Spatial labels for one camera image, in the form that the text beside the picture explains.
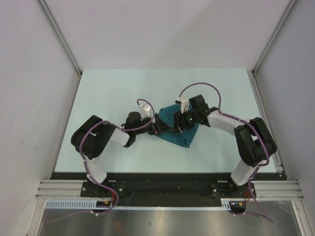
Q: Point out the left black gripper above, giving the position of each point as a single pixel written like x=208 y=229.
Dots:
x=160 y=126

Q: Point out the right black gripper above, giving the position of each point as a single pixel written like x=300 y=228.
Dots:
x=178 y=117

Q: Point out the teal satin napkin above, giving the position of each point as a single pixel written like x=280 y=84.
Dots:
x=183 y=139

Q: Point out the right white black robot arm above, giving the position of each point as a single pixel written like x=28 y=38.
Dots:
x=254 y=141

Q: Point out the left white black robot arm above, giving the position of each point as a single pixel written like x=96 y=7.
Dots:
x=93 y=136

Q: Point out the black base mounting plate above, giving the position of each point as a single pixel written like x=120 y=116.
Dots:
x=198 y=189

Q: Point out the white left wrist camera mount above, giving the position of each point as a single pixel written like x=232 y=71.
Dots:
x=146 y=109

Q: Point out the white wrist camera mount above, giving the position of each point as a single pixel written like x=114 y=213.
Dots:
x=146 y=109
x=184 y=104

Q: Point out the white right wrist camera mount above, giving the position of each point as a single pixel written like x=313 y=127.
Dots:
x=184 y=104

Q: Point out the right aluminium corner post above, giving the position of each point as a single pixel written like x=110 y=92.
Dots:
x=274 y=35

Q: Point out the aluminium corner post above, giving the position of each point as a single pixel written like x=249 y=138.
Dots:
x=48 y=14
x=274 y=35

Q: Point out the white slotted cable duct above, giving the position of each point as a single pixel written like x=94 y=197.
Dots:
x=102 y=205

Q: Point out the aluminium frame rail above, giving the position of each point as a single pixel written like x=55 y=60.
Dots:
x=274 y=190

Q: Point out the left aluminium corner post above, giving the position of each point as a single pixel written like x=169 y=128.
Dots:
x=48 y=14

